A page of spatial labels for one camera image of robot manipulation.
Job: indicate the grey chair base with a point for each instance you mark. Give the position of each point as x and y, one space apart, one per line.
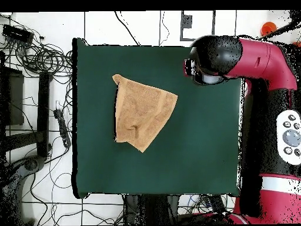
21 169

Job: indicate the black rod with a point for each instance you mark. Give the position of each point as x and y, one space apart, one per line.
282 28

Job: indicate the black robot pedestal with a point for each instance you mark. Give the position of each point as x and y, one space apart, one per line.
150 209

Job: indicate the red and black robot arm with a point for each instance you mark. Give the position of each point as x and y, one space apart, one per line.
263 61

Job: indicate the black power strip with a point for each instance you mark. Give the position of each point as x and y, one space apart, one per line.
62 127
217 203

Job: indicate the black stand bar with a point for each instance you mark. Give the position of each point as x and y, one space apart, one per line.
43 113

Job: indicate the tan terry towel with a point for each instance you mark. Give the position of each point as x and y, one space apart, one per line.
143 110

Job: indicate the orange cup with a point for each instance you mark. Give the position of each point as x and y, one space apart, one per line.
268 28

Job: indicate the orange block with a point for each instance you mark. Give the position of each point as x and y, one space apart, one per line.
298 43

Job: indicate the grey square floor frame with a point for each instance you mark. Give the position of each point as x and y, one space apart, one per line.
186 21

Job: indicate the dark flat panel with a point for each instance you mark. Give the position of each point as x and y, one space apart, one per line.
15 98

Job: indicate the black electronics box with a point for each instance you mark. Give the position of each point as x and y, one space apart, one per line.
17 34

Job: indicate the dark green table cloth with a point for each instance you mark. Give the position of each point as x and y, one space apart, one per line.
200 141

